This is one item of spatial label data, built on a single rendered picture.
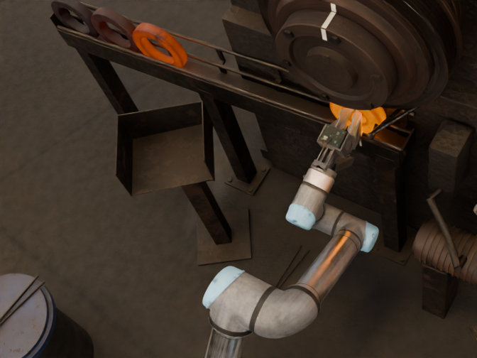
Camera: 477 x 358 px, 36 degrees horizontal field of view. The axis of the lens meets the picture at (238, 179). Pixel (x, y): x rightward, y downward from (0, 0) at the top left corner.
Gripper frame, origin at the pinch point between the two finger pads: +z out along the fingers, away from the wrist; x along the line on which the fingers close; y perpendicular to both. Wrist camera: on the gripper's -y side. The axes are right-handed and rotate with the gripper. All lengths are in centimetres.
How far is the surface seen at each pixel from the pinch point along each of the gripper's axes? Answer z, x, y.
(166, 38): -1, 63, 2
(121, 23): -1, 81, 1
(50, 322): -93, 62, -11
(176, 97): -3, 99, -78
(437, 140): -1.6, -24.1, 4.1
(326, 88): -5.2, -0.6, 27.7
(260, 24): 10.2, 33.0, 8.6
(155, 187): -42, 48, -6
